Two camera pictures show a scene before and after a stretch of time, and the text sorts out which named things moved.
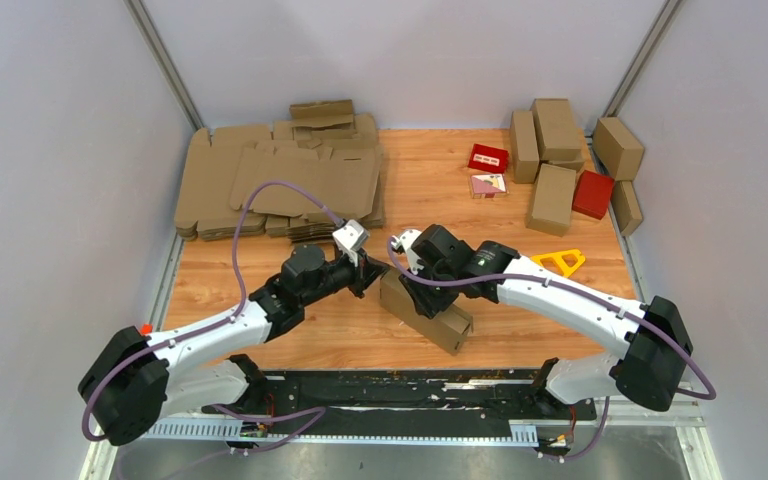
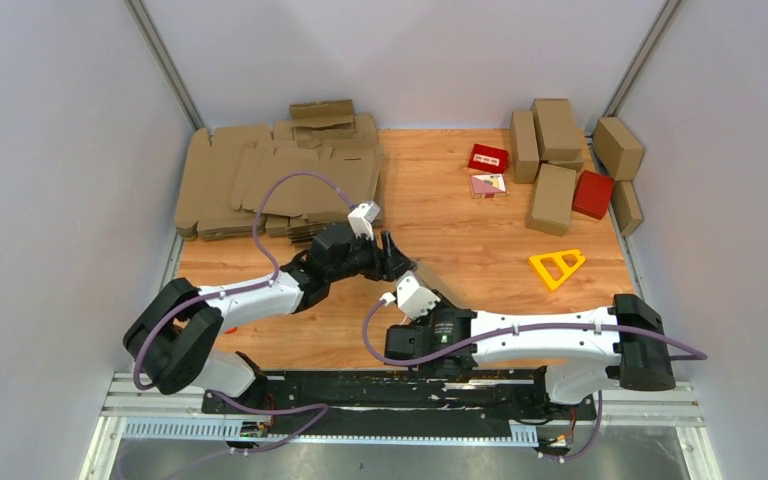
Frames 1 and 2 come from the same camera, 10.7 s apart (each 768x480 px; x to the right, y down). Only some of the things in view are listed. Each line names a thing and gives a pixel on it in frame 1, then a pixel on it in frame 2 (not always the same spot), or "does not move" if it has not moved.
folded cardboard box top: x=558 y=131 does not move
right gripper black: x=427 y=303 to x=422 y=321
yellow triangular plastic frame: x=557 y=257 does not move
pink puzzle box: x=486 y=186 does not move
